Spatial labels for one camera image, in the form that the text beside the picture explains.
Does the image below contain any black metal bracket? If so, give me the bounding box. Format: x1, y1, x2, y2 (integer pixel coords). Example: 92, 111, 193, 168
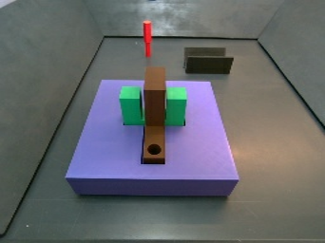
185, 47, 234, 74

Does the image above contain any green U-shaped block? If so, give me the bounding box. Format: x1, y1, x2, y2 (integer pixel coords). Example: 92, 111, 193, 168
119, 86, 187, 126

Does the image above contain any purple board block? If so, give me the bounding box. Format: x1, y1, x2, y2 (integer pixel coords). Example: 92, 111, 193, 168
65, 80, 238, 196

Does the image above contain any red hexagonal peg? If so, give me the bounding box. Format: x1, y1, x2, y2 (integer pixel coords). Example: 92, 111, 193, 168
142, 20, 152, 57

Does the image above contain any brown L-shaped block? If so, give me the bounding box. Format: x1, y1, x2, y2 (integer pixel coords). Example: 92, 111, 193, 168
142, 66, 166, 164

